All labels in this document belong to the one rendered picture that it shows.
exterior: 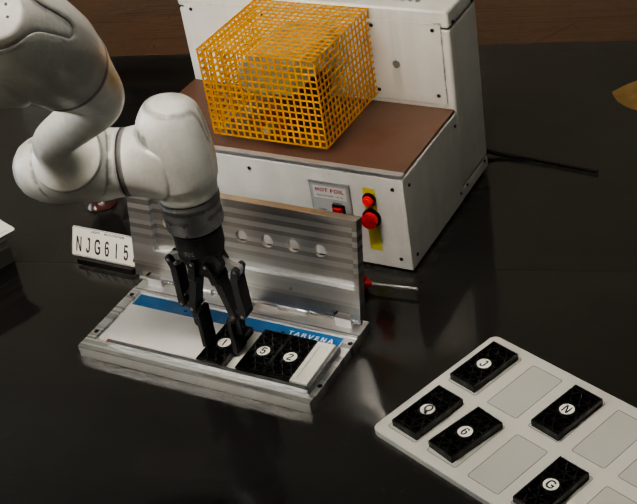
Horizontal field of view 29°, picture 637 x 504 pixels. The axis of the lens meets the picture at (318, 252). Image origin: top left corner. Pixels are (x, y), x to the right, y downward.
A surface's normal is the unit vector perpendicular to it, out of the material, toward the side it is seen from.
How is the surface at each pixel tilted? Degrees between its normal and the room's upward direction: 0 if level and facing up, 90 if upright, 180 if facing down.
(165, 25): 0
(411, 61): 90
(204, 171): 91
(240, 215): 79
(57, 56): 103
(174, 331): 0
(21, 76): 121
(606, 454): 0
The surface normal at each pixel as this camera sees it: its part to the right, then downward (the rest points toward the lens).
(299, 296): -0.48, 0.39
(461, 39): 0.88, 0.16
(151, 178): -0.15, 0.62
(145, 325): -0.14, -0.81
